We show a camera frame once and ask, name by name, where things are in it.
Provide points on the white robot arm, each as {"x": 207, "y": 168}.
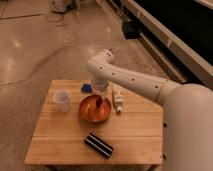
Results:
{"x": 187, "y": 139}

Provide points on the orange ceramic bowl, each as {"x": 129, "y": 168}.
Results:
{"x": 89, "y": 112}

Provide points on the white tube bottle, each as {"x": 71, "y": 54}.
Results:
{"x": 118, "y": 98}

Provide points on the blue sponge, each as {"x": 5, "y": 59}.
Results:
{"x": 86, "y": 88}

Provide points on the wooden table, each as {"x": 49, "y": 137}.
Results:
{"x": 58, "y": 139}

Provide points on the black white striped box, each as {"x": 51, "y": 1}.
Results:
{"x": 99, "y": 145}

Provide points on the black box on floor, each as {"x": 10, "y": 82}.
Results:
{"x": 130, "y": 31}

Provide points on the white object on floor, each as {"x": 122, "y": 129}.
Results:
{"x": 62, "y": 6}

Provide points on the long grey rail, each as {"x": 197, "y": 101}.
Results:
{"x": 191, "y": 59}

